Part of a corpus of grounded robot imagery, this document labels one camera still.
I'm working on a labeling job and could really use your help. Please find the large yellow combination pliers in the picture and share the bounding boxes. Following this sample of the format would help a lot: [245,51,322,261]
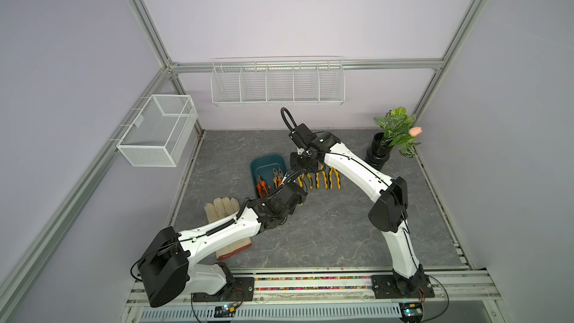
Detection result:
[315,165,330,188]

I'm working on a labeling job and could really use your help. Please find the yellow black combination pliers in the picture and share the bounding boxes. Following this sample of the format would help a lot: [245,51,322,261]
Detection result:
[328,167,342,190]

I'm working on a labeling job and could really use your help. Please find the yellow needle nose pliers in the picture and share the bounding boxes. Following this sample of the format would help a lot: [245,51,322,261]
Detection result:
[297,173,313,191]

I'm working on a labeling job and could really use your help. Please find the teal plastic storage box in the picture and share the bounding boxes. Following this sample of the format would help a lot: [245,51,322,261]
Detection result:
[251,154,287,198]

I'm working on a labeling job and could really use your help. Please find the orange needle nose pliers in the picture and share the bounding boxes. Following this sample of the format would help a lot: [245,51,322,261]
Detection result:
[256,173,269,198]

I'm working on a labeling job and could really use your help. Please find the yellow orange black pliers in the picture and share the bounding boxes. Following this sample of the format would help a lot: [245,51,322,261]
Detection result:
[272,166,284,188]

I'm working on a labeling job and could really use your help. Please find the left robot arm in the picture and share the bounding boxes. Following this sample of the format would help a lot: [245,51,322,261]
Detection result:
[135,182,307,308]

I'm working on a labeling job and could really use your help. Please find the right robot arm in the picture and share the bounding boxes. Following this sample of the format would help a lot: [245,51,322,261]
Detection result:
[288,124,426,295]

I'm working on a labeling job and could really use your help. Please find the beige work glove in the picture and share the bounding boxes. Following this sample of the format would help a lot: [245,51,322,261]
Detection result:
[203,196,253,261]

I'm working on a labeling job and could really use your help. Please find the black plant pot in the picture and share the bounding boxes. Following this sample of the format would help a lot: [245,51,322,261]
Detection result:
[366,132,393,170]

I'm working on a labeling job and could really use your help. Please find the green artificial plant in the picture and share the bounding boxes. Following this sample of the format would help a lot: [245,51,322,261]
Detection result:
[373,106,420,159]

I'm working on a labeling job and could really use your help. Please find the pink tulip flower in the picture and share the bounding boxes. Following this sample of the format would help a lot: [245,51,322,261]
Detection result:
[408,127,423,138]

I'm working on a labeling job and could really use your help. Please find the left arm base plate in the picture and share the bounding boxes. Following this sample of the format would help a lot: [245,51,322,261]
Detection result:
[192,278,255,302]

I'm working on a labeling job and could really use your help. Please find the white wire wall shelf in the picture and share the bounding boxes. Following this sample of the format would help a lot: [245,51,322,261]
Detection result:
[210,56,346,106]

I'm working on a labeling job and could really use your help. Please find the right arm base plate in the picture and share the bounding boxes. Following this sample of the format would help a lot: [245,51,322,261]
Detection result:
[371,275,435,300]

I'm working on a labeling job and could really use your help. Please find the white wire basket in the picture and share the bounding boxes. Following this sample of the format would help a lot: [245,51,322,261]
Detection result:
[117,94,198,167]

